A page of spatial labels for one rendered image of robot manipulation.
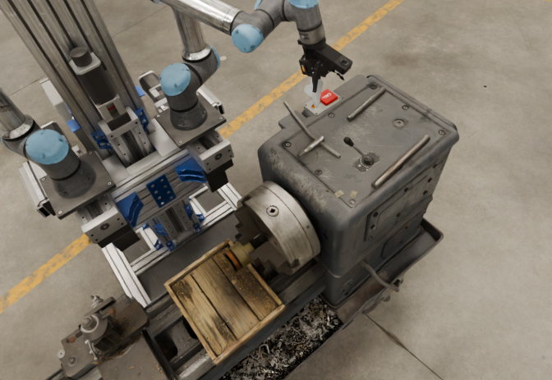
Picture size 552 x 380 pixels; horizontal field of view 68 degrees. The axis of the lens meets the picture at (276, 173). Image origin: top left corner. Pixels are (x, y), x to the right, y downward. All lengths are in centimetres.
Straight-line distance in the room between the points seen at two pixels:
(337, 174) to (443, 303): 141
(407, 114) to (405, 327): 132
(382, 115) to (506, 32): 292
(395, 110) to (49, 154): 119
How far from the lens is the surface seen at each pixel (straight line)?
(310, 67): 130
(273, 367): 179
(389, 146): 143
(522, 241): 290
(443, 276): 263
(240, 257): 137
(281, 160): 139
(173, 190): 185
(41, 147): 154
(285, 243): 129
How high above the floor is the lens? 234
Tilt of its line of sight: 53 degrees down
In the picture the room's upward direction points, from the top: 8 degrees counter-clockwise
